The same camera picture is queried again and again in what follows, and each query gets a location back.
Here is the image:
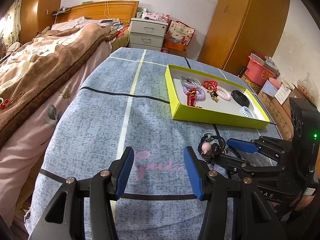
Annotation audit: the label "pink bed sheet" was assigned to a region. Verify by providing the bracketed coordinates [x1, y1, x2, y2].
[0, 16, 113, 228]

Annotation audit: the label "pink spiral hair tie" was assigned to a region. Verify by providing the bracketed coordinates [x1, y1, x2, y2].
[215, 86, 232, 102]

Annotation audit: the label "red patterned gift bag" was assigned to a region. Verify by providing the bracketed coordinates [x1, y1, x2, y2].
[163, 20, 195, 51]

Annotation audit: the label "open brown cardboard box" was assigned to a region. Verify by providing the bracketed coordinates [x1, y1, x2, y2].
[258, 91, 293, 141]

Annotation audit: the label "black smart band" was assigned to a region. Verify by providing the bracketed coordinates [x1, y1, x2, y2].
[231, 90, 250, 107]

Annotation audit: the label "red braided bracelet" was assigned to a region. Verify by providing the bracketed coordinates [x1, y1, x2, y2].
[185, 80, 219, 108]

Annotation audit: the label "white drawer nightstand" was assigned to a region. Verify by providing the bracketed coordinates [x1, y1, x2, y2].
[128, 18, 168, 51]

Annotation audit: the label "light blue round container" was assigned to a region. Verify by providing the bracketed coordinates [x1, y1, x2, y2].
[261, 77, 281, 98]

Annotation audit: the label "pink plastic storage bin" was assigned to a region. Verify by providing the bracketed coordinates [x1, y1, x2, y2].
[244, 56, 276, 87]

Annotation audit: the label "large wooden wardrobe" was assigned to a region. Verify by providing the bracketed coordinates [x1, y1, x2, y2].
[198, 0, 290, 75]

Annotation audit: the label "grey elastic hair ties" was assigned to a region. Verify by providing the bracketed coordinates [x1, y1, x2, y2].
[179, 76, 202, 90]

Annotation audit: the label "tall wooden corner cabinet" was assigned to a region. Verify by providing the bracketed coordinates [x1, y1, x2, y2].
[19, 0, 61, 44]

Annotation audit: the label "purple spiral hair tie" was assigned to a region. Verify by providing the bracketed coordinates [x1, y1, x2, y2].
[182, 86, 207, 103]

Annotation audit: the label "blue plaid table cloth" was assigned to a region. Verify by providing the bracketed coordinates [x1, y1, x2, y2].
[25, 48, 279, 232]

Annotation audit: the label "yellow patterned tin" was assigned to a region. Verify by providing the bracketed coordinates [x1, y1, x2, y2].
[241, 74, 262, 94]

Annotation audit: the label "person right hand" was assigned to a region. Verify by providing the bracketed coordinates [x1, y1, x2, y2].
[268, 188, 319, 215]

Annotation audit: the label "wooden bed headboard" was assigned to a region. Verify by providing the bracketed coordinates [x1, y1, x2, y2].
[56, 1, 139, 24]

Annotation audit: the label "floral window curtain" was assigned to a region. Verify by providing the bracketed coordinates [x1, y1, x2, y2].
[1, 0, 22, 48]

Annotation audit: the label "green shallow cardboard box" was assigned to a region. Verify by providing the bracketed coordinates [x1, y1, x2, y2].
[165, 64, 271, 129]

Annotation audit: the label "black cord pink charm tie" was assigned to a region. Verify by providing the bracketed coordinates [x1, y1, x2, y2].
[197, 133, 229, 165]

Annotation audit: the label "brown blanket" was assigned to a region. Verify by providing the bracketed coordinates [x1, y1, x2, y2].
[1, 23, 119, 146]

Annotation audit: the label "light blue spiral hair tie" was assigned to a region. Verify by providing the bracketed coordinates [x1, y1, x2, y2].
[240, 106, 258, 120]

